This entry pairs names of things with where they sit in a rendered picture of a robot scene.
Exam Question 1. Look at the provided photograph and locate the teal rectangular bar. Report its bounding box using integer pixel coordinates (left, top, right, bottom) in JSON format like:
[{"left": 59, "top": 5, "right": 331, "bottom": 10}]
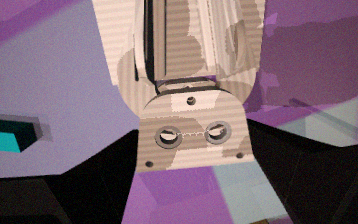
[{"left": 0, "top": 119, "right": 37, "bottom": 153}]

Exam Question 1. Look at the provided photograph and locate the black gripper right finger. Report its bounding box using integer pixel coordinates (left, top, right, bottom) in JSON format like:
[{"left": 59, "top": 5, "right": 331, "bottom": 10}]
[{"left": 246, "top": 119, "right": 358, "bottom": 224}]

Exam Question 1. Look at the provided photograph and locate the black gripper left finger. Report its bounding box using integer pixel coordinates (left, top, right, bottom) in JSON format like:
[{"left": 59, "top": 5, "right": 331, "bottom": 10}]
[{"left": 0, "top": 129, "right": 139, "bottom": 224}]

